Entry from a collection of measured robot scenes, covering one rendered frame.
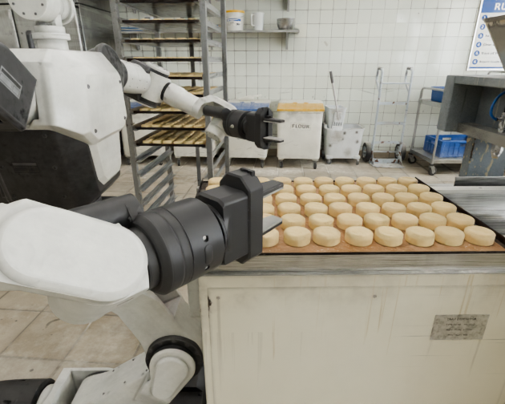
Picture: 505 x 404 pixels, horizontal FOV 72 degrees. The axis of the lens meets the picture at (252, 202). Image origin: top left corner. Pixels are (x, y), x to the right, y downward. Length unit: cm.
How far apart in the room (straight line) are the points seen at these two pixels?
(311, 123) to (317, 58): 97
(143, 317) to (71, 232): 63
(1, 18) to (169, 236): 462
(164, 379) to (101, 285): 70
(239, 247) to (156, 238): 12
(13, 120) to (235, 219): 36
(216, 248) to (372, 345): 53
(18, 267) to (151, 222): 12
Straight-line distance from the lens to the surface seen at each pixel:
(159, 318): 91
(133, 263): 31
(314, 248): 64
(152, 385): 100
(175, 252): 34
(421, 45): 508
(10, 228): 31
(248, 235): 43
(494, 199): 114
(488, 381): 101
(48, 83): 68
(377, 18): 494
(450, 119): 121
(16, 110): 61
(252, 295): 70
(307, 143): 425
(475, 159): 130
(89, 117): 70
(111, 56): 100
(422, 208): 83
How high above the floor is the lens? 121
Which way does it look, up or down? 22 degrees down
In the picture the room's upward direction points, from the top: straight up
